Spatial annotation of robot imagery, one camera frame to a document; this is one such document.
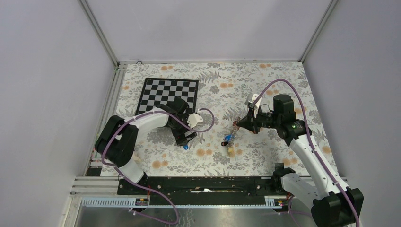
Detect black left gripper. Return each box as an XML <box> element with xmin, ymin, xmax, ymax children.
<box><xmin>169</xmin><ymin>113</ymin><xmax>197</xmax><ymax>146</ymax></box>

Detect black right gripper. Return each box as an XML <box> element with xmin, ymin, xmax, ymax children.
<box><xmin>236</xmin><ymin>106</ymin><xmax>281</xmax><ymax>134</ymax></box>

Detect metal keyring chain with keys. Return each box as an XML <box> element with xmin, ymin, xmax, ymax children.
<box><xmin>220</xmin><ymin>117</ymin><xmax>242</xmax><ymax>157</ymax></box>

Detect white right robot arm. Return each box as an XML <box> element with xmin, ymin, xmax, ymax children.
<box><xmin>236</xmin><ymin>94</ymin><xmax>364</xmax><ymax>227</ymax></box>

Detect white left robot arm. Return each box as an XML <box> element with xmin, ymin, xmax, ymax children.
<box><xmin>94</xmin><ymin>97</ymin><xmax>203</xmax><ymax>194</ymax></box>

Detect floral patterned table mat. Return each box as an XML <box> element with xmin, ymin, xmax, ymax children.
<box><xmin>116</xmin><ymin>62</ymin><xmax>336</xmax><ymax>176</ymax></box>

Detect black white checkerboard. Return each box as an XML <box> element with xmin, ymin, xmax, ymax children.
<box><xmin>135</xmin><ymin>78</ymin><xmax>199</xmax><ymax>121</ymax></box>

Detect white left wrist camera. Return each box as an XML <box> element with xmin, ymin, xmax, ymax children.
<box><xmin>187</xmin><ymin>113</ymin><xmax>203</xmax><ymax>129</ymax></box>

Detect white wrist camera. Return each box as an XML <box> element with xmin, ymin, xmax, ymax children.
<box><xmin>187</xmin><ymin>113</ymin><xmax>203</xmax><ymax>129</ymax></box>
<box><xmin>245</xmin><ymin>94</ymin><xmax>261</xmax><ymax>118</ymax></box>

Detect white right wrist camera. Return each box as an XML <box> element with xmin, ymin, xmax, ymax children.
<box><xmin>245</xmin><ymin>94</ymin><xmax>261</xmax><ymax>118</ymax></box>

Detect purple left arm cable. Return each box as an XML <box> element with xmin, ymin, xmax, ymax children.
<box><xmin>101</xmin><ymin>108</ymin><xmax>216</xmax><ymax>226</ymax></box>

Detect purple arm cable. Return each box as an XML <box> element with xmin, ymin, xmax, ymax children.
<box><xmin>101</xmin><ymin>108</ymin><xmax>216</xmax><ymax>226</ymax></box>
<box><xmin>253</xmin><ymin>79</ymin><xmax>361</xmax><ymax>227</ymax></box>

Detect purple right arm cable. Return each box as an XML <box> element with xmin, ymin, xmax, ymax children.
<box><xmin>253</xmin><ymin>79</ymin><xmax>361</xmax><ymax>227</ymax></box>

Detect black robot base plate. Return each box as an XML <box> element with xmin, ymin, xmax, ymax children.
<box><xmin>117</xmin><ymin>176</ymin><xmax>303</xmax><ymax>206</ymax></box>

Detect aluminium frame rail left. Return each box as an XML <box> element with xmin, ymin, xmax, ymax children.
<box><xmin>83</xmin><ymin>61</ymin><xmax>127</xmax><ymax>176</ymax></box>

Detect grey slotted cable duct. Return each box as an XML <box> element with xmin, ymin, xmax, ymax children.
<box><xmin>81</xmin><ymin>196</ymin><xmax>281</xmax><ymax>209</ymax></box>

